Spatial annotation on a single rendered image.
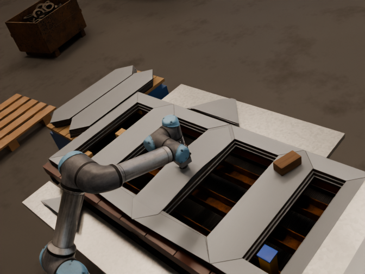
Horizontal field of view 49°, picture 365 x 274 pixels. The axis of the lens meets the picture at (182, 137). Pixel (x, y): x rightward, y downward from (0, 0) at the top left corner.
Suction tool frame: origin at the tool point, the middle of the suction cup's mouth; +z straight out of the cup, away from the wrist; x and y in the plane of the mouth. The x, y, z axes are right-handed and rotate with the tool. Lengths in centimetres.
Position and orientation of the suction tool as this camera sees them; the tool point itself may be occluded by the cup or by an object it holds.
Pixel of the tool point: (183, 167)
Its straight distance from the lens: 199.8
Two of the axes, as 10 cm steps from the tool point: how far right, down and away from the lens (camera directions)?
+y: -5.8, -4.1, 7.0
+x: -7.8, 5.1, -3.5
